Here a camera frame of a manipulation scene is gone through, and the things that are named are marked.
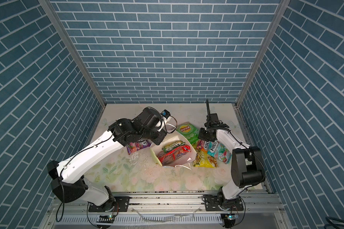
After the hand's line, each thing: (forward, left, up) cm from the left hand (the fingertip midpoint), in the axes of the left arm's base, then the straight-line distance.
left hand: (168, 134), depth 69 cm
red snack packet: (-4, +2, -17) cm, 18 cm away
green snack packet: (+16, -13, -21) cm, 29 cm away
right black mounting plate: (-25, -23, -27) cm, 43 cm away
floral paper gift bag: (-4, -8, -22) cm, 24 cm away
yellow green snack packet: (-2, -20, -24) cm, 32 cm away
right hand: (+12, -20, -20) cm, 31 cm away
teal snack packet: (+4, -30, -24) cm, 39 cm away
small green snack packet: (+4, -2, -17) cm, 18 cm away
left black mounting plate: (-25, +24, -28) cm, 45 cm away
